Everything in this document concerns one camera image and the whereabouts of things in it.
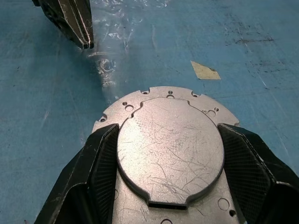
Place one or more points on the silver notched motor lid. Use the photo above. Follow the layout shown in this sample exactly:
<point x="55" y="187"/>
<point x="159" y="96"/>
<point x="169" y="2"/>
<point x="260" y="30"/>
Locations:
<point x="170" y="144"/>

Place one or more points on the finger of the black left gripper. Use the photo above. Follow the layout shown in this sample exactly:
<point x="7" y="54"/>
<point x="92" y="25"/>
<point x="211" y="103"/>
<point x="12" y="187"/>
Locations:
<point x="58" y="14"/>
<point x="84" y="14"/>

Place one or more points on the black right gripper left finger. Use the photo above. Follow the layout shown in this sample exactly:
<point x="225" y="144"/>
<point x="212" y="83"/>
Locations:
<point x="79" y="186"/>

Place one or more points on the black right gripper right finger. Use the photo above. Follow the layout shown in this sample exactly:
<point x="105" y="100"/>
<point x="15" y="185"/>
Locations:
<point x="261" y="182"/>

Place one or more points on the blue plastic table cover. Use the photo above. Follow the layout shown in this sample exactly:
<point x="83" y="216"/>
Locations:
<point x="35" y="93"/>

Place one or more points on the beige tape scrap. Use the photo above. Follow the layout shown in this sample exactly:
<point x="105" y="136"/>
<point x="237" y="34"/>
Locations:
<point x="204" y="72"/>

